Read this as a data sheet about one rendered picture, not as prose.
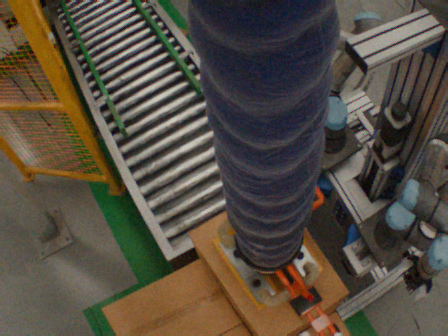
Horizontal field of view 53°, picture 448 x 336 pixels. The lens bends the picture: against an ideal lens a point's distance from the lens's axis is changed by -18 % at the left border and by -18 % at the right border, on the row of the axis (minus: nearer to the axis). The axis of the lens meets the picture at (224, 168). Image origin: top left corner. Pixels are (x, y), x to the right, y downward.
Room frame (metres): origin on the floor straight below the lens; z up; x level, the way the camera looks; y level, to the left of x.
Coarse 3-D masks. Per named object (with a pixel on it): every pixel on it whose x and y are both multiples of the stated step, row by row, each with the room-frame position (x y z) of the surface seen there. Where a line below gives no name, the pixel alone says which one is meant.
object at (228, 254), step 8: (232, 232) 0.65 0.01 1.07; (216, 240) 0.63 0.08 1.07; (216, 248) 0.60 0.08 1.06; (224, 248) 0.59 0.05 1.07; (232, 248) 0.59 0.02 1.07; (224, 256) 0.56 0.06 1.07; (232, 256) 0.55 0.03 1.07; (232, 264) 0.52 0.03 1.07; (232, 272) 0.50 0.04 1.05; (240, 280) 0.46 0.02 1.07; (248, 280) 0.45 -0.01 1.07; (256, 280) 0.44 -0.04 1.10; (264, 280) 0.44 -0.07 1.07; (248, 288) 0.42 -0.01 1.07; (256, 288) 0.41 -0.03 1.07; (264, 288) 0.40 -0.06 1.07; (272, 288) 0.40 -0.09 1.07; (256, 296) 0.38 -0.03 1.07; (272, 296) 0.36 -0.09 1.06; (256, 304) 0.35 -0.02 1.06; (264, 304) 0.34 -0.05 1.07
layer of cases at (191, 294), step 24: (192, 264) 0.70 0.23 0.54; (144, 288) 0.61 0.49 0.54; (168, 288) 0.60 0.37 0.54; (192, 288) 0.58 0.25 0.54; (216, 288) 0.56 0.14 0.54; (120, 312) 0.49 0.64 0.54; (144, 312) 0.48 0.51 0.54; (168, 312) 0.47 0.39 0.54; (192, 312) 0.45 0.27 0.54; (216, 312) 0.44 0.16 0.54
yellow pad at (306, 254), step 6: (306, 246) 0.53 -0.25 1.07; (300, 252) 0.51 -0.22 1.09; (306, 252) 0.51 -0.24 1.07; (312, 252) 0.50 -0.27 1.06; (300, 258) 0.49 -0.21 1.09; (306, 258) 0.49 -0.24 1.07; (312, 258) 0.48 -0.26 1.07; (294, 264) 0.47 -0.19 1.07; (300, 264) 0.47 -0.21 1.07; (318, 264) 0.45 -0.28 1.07; (300, 270) 0.44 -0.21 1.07; (300, 276) 0.42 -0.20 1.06
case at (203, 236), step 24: (216, 216) 0.77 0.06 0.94; (192, 240) 0.70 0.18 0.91; (312, 240) 0.59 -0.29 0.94; (216, 264) 0.57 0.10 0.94; (240, 288) 0.45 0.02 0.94; (336, 288) 0.35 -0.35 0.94; (240, 312) 0.37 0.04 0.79; (264, 312) 0.33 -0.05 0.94; (288, 312) 0.30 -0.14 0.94; (312, 312) 0.28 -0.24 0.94
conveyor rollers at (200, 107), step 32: (64, 0) 2.83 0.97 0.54; (96, 32) 2.36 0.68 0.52; (128, 32) 2.26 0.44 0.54; (128, 64) 1.97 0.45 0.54; (192, 64) 1.85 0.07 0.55; (96, 96) 1.79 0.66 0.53; (160, 96) 1.67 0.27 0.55; (192, 96) 1.63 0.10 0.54; (128, 128) 1.51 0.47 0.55; (160, 128) 1.46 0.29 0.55; (192, 128) 1.42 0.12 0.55; (128, 160) 1.31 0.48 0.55; (160, 160) 1.27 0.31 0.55; (192, 160) 1.24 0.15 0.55; (160, 224) 0.95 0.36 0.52; (192, 224) 0.91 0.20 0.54
